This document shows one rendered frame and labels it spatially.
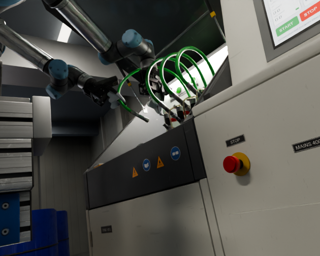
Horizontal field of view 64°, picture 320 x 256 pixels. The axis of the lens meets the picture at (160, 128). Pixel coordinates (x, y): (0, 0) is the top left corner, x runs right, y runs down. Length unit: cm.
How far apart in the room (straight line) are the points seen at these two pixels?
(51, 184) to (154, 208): 712
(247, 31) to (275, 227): 68
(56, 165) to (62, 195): 87
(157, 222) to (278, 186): 39
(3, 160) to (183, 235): 47
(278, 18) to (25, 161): 82
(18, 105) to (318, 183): 57
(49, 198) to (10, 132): 729
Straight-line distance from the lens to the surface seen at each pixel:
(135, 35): 113
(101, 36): 115
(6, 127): 54
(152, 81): 113
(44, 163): 795
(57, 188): 787
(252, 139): 58
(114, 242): 102
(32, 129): 54
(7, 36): 127
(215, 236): 66
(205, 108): 66
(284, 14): 95
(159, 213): 79
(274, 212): 57
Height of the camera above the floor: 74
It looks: 17 degrees up
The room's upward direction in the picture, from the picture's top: 11 degrees counter-clockwise
